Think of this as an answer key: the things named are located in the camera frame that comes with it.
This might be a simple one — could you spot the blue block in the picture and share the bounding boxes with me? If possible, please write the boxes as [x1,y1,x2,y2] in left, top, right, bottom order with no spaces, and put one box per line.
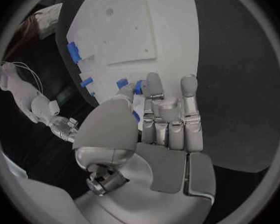
[116,78,130,90]

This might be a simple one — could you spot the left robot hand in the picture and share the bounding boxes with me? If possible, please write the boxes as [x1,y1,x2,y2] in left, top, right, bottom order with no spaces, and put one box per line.
[73,72,217,224]

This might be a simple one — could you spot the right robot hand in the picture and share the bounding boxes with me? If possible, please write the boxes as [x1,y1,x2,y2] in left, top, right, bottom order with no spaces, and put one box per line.
[48,115,80,143]

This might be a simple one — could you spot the white cable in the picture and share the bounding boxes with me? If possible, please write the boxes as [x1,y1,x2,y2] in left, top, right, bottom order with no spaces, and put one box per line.
[0,61,44,95]
[14,64,39,88]

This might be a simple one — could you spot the white task board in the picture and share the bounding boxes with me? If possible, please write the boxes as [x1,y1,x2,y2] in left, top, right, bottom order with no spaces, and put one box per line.
[66,0,200,125]

